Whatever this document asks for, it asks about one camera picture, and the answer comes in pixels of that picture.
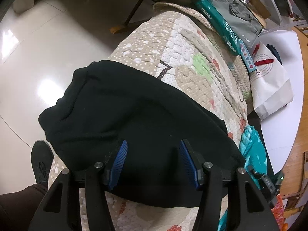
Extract teal cloth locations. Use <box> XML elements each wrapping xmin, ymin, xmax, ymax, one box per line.
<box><xmin>217</xmin><ymin>125</ymin><xmax>268</xmax><ymax>231</ymax></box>

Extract long teal cardboard box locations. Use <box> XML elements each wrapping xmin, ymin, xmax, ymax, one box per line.
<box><xmin>193</xmin><ymin>0</ymin><xmax>257</xmax><ymax>73</ymax></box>

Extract white metal shelf rack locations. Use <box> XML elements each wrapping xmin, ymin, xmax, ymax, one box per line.
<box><xmin>230</xmin><ymin>0</ymin><xmax>306</xmax><ymax>32</ymax></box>

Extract beige quilted printed blanket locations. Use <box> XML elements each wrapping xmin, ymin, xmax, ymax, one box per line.
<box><xmin>48</xmin><ymin>1</ymin><xmax>249</xmax><ymax>231</ymax></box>

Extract dark cloth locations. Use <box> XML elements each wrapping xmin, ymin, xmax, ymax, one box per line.
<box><xmin>266</xmin><ymin>44</ymin><xmax>283</xmax><ymax>66</ymax></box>

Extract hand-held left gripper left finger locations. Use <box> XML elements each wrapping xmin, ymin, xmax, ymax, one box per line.
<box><xmin>29</xmin><ymin>140</ymin><xmax>129</xmax><ymax>231</ymax></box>

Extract person's black shoe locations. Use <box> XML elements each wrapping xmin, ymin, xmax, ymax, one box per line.
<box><xmin>30</xmin><ymin>140</ymin><xmax>54</xmax><ymax>186</ymax></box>

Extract orange patterned cloth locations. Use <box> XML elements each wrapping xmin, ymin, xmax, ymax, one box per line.
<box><xmin>271</xmin><ymin>194</ymin><xmax>288</xmax><ymax>231</ymax></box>

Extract white paper shopping bag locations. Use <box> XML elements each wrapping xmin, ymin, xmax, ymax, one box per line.
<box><xmin>249</xmin><ymin>41</ymin><xmax>294</xmax><ymax>121</ymax></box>

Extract wooden chair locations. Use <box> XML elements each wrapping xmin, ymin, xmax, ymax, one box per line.
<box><xmin>276</xmin><ymin>151</ymin><xmax>308</xmax><ymax>222</ymax></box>

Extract person's dark trouser leg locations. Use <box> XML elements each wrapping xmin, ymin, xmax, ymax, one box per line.
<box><xmin>0</xmin><ymin>182</ymin><xmax>49</xmax><ymax>231</ymax></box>

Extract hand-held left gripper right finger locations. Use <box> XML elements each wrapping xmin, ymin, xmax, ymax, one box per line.
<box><xmin>177</xmin><ymin>139</ymin><xmax>280</xmax><ymax>231</ymax></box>

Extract black pants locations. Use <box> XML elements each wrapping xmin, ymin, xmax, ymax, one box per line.
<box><xmin>38</xmin><ymin>60</ymin><xmax>246</xmax><ymax>209</ymax></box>

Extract grey carry bag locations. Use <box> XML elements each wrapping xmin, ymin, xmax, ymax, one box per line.
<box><xmin>211</xmin><ymin>0</ymin><xmax>263</xmax><ymax>49</ymax></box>

